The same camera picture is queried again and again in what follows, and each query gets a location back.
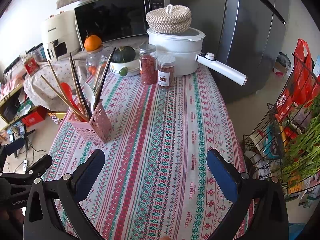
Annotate clear glass jar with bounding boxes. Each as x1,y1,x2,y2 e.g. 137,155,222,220
86,45,108,76

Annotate white ceramic bowl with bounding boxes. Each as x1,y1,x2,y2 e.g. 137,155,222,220
109,52,142,77

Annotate dark green squash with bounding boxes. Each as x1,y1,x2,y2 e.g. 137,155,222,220
111,46,136,64

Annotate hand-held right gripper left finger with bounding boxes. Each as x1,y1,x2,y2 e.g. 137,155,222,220
23,149,105,240

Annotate black lidded glass jar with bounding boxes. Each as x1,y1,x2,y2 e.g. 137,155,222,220
32,47,47,63

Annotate orange fruit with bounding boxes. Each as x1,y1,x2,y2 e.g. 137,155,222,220
84,31,102,52

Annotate white plastic spoon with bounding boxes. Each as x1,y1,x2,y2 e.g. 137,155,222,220
83,82,97,114

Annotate black wire rack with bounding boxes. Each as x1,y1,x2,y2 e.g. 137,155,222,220
241,55,320,198

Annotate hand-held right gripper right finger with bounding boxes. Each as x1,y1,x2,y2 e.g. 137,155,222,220
206,149,290,240

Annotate white electric cooking pot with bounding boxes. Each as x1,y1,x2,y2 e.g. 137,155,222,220
146,27,248,87

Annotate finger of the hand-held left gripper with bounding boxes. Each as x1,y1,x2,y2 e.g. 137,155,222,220
0,154,53,185
0,137,27,171

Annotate small floral draped cloth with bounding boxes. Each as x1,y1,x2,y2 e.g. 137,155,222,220
24,51,115,112

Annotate small labelled spice jar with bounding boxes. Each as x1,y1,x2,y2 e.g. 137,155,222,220
157,54,176,92

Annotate red plastic bag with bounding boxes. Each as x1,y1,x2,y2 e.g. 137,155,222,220
290,38,320,107

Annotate black chopstick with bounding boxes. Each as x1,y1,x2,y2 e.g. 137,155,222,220
69,52,92,118
94,46,117,107

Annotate woven rope basket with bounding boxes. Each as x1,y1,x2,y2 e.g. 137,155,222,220
146,4,192,35

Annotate green leafy vegetables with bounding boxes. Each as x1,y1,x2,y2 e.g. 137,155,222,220
281,100,320,184

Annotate grey refrigerator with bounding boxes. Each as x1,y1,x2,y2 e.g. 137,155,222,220
165,0,290,104

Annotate cardboard box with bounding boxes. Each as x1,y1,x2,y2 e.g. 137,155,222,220
273,61,292,77

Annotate wooden shelf unit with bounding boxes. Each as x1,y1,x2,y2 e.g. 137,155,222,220
0,80,28,135

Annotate black door microwave oven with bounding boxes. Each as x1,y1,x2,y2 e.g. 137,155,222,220
74,0,171,52

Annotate black power strip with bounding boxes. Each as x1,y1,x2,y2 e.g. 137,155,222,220
3,59,22,75

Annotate red snack packet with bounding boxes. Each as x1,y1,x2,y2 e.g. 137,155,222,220
275,89,294,120

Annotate red gift box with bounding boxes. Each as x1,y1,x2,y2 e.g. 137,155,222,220
21,111,48,128

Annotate teal snack packet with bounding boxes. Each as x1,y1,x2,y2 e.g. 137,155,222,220
262,125,283,159

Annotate red plastic spoon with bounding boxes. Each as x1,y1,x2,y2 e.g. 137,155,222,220
61,82,82,112

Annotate cream air fryer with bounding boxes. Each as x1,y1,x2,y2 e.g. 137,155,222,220
41,10,84,62

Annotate tall goji berry jar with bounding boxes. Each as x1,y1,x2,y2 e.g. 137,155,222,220
138,44,159,85

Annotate dark bag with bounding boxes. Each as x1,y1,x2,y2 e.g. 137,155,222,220
277,52,292,67

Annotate pink plastic utensil holder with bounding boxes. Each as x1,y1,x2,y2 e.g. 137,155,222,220
67,99,112,145

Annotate red tin box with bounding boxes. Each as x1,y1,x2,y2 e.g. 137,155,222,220
24,55,40,77

